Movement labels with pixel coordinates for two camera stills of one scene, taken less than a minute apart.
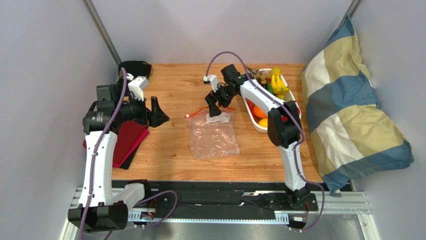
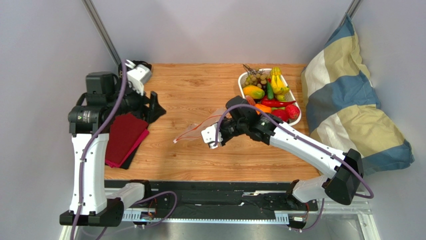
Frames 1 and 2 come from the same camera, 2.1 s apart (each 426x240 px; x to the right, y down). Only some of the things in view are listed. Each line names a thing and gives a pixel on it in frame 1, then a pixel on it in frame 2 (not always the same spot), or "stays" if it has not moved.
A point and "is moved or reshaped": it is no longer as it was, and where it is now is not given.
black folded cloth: x=126 y=162 stays
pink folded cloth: x=132 y=150 stays
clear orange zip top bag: x=214 y=136 is moved or reshaped
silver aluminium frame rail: x=98 y=24 stays
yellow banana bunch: x=279 y=86 stays
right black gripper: x=219 y=96 to x=220 y=129
